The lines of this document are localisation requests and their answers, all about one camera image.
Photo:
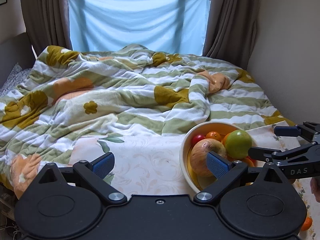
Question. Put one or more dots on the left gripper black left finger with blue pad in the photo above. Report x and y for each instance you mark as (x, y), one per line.
(90, 176)

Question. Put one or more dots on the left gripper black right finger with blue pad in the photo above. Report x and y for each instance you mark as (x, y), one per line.
(228, 174)

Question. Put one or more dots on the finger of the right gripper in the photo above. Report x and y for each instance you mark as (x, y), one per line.
(272, 155)
(309, 131)

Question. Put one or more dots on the red cherry tomato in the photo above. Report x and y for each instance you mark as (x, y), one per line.
(195, 139)

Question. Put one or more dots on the large orange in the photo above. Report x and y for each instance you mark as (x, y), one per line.
(225, 139)

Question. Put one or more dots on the person's right hand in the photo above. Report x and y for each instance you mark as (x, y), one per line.
(315, 189)

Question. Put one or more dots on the cream bowl yellow inside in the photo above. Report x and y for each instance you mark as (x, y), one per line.
(198, 183)

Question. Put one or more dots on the green apple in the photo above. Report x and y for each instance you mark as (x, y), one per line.
(238, 143)

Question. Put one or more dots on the brownish red apple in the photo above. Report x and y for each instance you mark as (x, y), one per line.
(199, 153)

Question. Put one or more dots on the small mandarin in bowl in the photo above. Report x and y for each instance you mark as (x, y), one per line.
(214, 135)

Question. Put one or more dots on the white floral bed sheet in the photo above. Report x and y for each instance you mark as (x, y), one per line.
(151, 165)

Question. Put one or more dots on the mandarin on sheet edge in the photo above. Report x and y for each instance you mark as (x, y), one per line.
(307, 224)

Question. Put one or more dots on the green striped floral quilt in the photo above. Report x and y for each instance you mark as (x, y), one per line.
(134, 91)

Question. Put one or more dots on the grey patterned pillow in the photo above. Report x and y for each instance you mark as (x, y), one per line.
(16, 76)

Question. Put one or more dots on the brown right curtain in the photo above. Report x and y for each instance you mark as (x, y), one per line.
(231, 30)

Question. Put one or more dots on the brown curtain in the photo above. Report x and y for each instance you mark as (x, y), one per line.
(231, 30)
(47, 23)

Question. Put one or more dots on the grey headboard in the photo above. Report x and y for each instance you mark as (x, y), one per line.
(17, 50)

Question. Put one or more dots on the light blue window cloth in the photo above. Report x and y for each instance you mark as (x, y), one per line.
(173, 26)

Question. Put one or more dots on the brown left curtain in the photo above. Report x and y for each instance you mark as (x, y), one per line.
(47, 23)

